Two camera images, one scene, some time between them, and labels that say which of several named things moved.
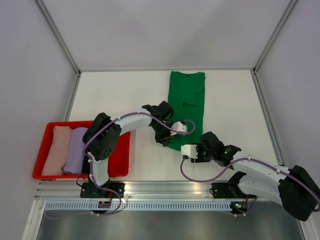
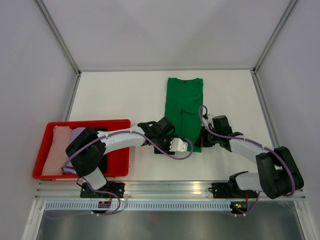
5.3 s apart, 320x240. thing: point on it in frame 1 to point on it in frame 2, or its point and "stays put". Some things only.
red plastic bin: [119, 165] stays put
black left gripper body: [162, 132] to [164, 143]
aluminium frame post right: [274, 36] stays put
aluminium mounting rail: [133, 191] stays put
